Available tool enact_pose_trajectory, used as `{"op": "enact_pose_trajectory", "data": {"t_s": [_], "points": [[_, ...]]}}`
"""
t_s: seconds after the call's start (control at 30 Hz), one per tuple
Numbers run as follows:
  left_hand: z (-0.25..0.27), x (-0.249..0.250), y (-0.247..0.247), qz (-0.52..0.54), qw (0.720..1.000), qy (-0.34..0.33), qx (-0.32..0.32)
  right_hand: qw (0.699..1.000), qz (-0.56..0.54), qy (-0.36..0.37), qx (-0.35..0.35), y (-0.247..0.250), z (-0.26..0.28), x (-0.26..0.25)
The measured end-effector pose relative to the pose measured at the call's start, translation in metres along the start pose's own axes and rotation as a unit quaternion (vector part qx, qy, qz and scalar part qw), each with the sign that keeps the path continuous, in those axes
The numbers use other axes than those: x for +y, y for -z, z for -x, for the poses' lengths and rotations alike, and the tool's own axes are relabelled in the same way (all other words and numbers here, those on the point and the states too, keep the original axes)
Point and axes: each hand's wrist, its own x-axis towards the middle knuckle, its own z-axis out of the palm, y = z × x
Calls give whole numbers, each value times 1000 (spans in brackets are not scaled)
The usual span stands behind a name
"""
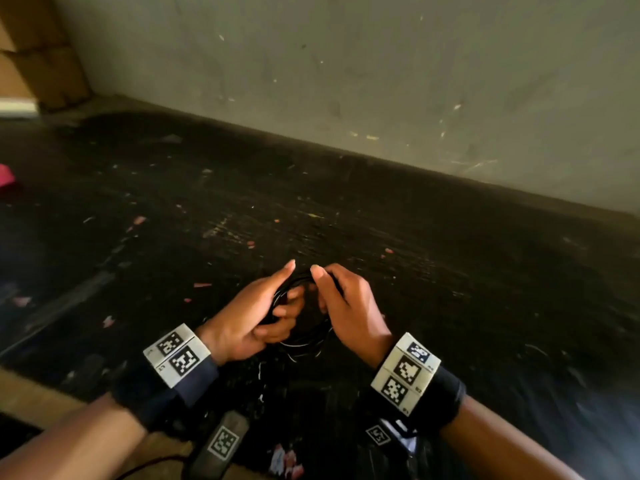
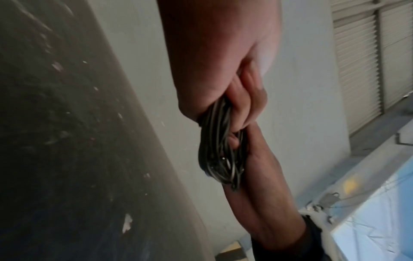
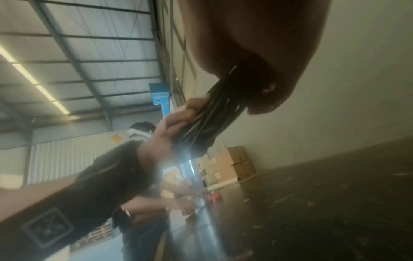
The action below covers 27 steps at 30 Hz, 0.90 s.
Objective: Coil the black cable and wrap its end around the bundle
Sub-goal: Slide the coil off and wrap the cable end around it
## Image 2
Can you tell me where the person's left hand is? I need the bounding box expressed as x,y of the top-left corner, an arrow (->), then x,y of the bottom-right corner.
157,0 -> 282,134

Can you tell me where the person's right hand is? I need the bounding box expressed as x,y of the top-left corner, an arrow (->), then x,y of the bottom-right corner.
222,122 -> 311,252

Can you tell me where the bundle of dark metal wire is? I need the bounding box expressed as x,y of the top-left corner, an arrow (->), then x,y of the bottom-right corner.
197,98 -> 248,193

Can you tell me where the person's right forearm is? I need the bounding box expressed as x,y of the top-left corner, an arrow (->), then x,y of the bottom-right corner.
251,215 -> 325,261

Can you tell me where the small metal clip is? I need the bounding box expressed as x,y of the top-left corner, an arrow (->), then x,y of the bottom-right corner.
319,192 -> 341,208

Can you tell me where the pale wooden block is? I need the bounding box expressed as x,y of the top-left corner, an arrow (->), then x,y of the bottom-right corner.
214,240 -> 247,261

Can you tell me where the white and blue panel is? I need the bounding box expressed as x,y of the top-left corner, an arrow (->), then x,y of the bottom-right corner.
297,132 -> 413,261

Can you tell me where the grey roller shutter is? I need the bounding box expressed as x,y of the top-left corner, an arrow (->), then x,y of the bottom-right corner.
330,0 -> 413,136

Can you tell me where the thin loose wire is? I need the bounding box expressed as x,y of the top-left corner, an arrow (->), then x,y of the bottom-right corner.
336,178 -> 413,203

